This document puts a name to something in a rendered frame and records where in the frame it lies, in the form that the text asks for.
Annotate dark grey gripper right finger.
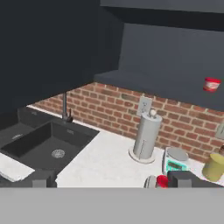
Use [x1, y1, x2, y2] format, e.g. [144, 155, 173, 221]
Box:
[167, 170, 224, 189]

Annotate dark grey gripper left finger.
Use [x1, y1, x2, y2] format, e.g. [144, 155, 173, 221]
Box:
[0, 169, 58, 189]

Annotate white teal digital scale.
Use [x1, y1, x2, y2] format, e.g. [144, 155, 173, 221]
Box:
[161, 146, 191, 177]

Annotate red jam jar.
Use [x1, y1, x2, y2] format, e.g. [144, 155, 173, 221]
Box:
[202, 76, 222, 94]

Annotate dark grey cabinet door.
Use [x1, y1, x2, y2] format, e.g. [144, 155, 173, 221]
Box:
[0, 0, 125, 116]

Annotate red and white can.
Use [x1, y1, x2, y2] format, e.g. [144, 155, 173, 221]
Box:
[143, 174, 170, 189]

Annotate olive yellow jar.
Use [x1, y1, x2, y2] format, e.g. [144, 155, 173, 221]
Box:
[201, 152, 224, 183]

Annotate black kitchen sink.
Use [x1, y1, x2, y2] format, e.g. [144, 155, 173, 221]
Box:
[0, 106, 101, 182]

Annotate grey paper towel holder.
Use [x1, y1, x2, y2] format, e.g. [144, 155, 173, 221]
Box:
[128, 108, 164, 165]

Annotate dark grey sink tap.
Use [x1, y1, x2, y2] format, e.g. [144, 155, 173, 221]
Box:
[61, 91, 74, 123]

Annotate grey wall socket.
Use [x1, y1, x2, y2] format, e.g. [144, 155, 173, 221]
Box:
[214, 122, 224, 141]

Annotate white wall socket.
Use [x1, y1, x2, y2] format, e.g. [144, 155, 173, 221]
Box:
[136, 96, 153, 116]

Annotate dark grey wall cabinet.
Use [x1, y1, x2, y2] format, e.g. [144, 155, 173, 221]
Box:
[93, 0, 224, 112]

